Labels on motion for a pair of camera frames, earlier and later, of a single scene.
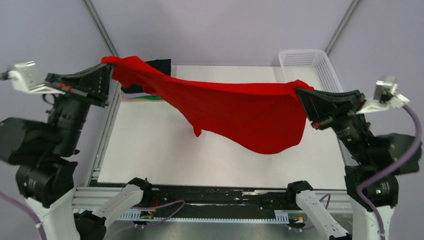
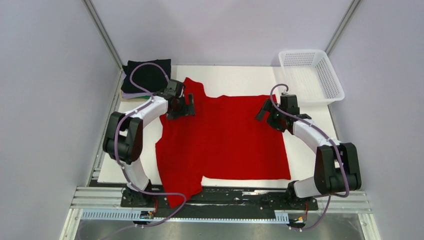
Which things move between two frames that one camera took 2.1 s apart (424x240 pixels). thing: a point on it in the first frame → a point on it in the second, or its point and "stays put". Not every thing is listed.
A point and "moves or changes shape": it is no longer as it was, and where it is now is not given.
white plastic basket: [312, 66] stays put
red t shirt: [266, 118] moves or changes shape
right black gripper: [318, 104] → [267, 107]
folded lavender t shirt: [132, 95] stays put
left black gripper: [94, 83] → [187, 110]
